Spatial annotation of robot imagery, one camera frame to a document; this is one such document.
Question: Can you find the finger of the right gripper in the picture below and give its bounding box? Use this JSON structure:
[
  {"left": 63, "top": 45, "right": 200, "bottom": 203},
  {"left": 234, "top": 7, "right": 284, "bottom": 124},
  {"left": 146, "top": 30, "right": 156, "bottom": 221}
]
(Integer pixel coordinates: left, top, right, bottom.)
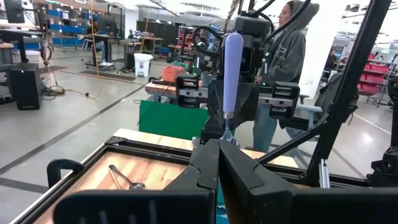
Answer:
[
  {"left": 234, "top": 81, "right": 261, "bottom": 130},
  {"left": 201, "top": 79, "right": 229, "bottom": 144}
]

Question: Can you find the black spoon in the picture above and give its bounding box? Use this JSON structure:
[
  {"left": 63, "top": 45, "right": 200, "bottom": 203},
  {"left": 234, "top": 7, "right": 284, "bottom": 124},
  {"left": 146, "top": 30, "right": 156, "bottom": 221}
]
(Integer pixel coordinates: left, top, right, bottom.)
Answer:
[{"left": 108, "top": 164, "right": 147, "bottom": 190}]

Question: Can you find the green board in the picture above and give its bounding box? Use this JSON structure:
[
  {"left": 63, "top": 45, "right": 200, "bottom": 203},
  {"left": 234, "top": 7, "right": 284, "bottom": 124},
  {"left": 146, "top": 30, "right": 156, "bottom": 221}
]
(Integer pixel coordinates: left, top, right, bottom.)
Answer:
[{"left": 138, "top": 99, "right": 211, "bottom": 141}]

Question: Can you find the orange crate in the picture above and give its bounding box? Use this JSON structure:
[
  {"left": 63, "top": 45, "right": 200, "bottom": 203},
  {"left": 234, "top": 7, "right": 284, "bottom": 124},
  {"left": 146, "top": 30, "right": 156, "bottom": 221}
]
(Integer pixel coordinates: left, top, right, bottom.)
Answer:
[{"left": 161, "top": 64, "right": 185, "bottom": 83}]

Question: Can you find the lavender-handled silver spoon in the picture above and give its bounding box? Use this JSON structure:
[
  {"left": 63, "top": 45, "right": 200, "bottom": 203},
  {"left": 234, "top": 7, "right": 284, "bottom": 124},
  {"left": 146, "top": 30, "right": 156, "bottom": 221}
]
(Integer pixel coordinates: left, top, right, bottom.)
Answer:
[{"left": 219, "top": 32, "right": 245, "bottom": 147}]

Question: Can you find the person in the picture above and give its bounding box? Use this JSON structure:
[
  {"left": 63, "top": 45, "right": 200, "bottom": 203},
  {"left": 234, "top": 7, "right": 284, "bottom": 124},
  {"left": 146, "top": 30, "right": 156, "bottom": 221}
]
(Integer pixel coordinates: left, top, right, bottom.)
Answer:
[
  {"left": 252, "top": 0, "right": 321, "bottom": 154},
  {"left": 324, "top": 49, "right": 339, "bottom": 72}
]

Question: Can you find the black frame clamp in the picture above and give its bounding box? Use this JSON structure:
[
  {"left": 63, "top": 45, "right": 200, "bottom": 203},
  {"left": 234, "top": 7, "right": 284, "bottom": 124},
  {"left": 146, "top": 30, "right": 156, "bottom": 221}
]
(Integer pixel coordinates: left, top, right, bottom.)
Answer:
[{"left": 46, "top": 158, "right": 86, "bottom": 189}]

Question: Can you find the red shelving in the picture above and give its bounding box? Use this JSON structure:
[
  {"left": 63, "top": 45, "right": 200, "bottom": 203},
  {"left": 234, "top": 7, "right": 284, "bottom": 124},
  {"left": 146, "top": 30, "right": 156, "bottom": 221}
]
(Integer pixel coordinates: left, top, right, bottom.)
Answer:
[{"left": 357, "top": 52, "right": 393, "bottom": 96}]

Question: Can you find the white trash bin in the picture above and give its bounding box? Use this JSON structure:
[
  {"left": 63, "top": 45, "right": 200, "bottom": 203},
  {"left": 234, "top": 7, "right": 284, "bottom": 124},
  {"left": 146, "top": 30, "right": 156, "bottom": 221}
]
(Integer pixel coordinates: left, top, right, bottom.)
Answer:
[{"left": 133, "top": 52, "right": 154, "bottom": 78}]

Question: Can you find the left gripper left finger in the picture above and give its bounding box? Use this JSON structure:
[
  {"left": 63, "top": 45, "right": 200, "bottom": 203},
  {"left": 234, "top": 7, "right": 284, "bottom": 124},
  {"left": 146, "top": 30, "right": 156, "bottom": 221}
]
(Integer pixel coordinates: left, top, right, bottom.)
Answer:
[{"left": 52, "top": 139, "right": 220, "bottom": 224}]

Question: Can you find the black speaker box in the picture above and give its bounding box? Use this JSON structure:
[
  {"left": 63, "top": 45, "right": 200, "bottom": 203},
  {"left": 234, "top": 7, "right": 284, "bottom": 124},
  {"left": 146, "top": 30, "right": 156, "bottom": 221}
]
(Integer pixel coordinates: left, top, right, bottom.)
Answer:
[{"left": 8, "top": 62, "right": 43, "bottom": 111}]

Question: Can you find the dark monitor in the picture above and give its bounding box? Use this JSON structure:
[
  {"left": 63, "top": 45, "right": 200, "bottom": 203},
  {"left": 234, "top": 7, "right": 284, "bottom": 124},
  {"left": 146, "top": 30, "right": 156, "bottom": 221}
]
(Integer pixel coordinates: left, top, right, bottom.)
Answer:
[{"left": 2, "top": 0, "right": 26, "bottom": 24}]

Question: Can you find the teal plastic bin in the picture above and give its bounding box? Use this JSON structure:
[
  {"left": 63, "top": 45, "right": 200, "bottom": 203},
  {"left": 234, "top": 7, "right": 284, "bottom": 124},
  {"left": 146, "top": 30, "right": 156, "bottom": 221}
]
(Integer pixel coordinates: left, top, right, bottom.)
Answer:
[{"left": 215, "top": 183, "right": 230, "bottom": 224}]

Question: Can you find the shelving with blue bins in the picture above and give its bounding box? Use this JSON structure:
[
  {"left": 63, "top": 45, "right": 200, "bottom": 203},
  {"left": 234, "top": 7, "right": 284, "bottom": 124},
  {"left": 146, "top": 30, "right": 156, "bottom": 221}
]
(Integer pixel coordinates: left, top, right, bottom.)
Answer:
[{"left": 45, "top": 7, "right": 94, "bottom": 48}]

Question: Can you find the dark office chair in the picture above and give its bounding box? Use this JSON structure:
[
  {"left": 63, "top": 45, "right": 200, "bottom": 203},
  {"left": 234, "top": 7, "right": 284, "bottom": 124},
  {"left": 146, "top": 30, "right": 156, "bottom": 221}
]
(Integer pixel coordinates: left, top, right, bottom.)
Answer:
[{"left": 277, "top": 72, "right": 361, "bottom": 141}]

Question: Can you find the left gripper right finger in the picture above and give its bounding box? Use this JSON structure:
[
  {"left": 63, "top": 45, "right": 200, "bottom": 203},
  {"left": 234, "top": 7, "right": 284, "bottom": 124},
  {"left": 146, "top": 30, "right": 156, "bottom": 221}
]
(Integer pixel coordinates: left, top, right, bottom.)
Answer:
[{"left": 219, "top": 139, "right": 398, "bottom": 224}]

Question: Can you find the wooden work table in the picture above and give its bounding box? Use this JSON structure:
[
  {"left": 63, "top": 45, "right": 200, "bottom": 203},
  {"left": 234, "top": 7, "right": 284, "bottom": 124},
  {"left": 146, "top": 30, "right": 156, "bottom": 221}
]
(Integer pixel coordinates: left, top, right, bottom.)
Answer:
[{"left": 144, "top": 79, "right": 209, "bottom": 102}]

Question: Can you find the black aluminium table frame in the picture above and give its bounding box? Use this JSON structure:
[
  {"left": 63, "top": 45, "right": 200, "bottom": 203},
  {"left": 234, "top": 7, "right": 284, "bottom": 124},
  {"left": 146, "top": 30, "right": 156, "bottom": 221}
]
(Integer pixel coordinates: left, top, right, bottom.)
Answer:
[{"left": 9, "top": 0, "right": 393, "bottom": 224}]

